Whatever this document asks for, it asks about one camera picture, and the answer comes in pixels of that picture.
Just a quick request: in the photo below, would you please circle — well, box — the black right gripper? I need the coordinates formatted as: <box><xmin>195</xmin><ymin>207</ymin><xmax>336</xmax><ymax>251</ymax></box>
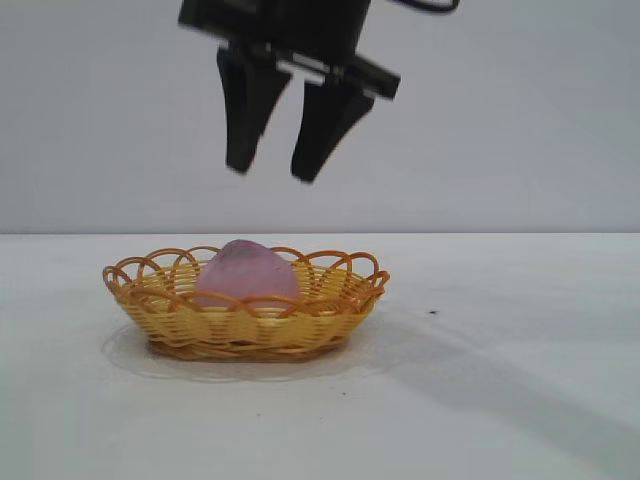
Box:
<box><xmin>177</xmin><ymin>0</ymin><xmax>403</xmax><ymax>185</ymax></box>

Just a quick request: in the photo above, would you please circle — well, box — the pink peach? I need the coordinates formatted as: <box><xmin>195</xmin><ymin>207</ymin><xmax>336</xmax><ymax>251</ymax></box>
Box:
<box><xmin>192</xmin><ymin>238</ymin><xmax>303</xmax><ymax>314</ymax></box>

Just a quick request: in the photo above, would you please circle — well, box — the yellow woven wicker basket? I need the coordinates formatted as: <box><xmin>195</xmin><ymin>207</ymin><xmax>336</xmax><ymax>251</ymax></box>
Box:
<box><xmin>102</xmin><ymin>244</ymin><xmax>392</xmax><ymax>362</ymax></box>

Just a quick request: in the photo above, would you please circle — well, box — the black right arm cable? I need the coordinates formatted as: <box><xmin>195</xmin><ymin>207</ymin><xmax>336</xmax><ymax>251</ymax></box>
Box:
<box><xmin>394</xmin><ymin>0</ymin><xmax>464</xmax><ymax>14</ymax></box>

